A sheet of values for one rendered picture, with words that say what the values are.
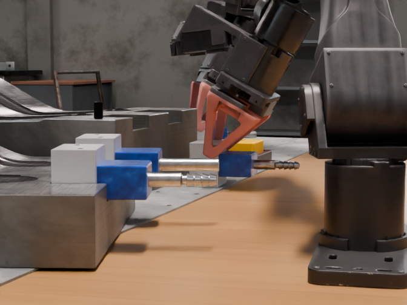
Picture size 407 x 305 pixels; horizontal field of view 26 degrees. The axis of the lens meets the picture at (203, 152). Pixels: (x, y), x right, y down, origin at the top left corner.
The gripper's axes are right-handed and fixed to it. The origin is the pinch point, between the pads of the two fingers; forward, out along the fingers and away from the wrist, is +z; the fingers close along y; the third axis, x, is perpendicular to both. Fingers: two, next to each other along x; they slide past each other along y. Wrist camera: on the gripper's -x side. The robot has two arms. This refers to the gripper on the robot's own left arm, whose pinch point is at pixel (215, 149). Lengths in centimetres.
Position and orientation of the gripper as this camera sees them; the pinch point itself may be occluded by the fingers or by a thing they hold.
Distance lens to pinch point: 108.6
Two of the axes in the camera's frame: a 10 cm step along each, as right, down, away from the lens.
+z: -4.8, 8.6, 2.0
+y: -2.4, 1.0, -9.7
